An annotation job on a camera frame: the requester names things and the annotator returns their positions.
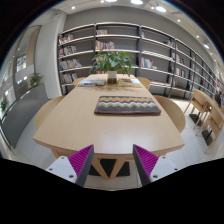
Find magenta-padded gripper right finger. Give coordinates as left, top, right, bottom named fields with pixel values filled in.
left=132, top=143, right=181, bottom=187

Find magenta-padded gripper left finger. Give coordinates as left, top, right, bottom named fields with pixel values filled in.
left=45, top=143, right=95, bottom=188

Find light wooden round-back chair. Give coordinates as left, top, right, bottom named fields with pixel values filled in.
left=153, top=95, right=187, bottom=134
left=34, top=95, right=66, bottom=130
left=137, top=76, right=152, bottom=90
left=72, top=76, right=87, bottom=87

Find green potted plant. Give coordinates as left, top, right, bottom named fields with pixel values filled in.
left=89, top=49, right=136, bottom=85

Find ceiling spotlights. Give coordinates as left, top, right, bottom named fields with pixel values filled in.
left=69, top=0, right=212, bottom=50

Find white and blue book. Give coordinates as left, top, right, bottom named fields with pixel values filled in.
left=77, top=77, right=107, bottom=88

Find wooden slatted chair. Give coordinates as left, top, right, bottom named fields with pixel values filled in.
left=183, top=98, right=212, bottom=129
left=195, top=108, right=224, bottom=148

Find small green plant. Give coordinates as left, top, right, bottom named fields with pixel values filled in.
left=0, top=97, right=9, bottom=114
left=29, top=72, right=44, bottom=88

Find zigzag striped grey towel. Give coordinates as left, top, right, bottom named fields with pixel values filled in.
left=93, top=95, right=162, bottom=117

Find grey bookshelf unit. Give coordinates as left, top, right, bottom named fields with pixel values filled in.
left=57, top=21, right=221, bottom=99

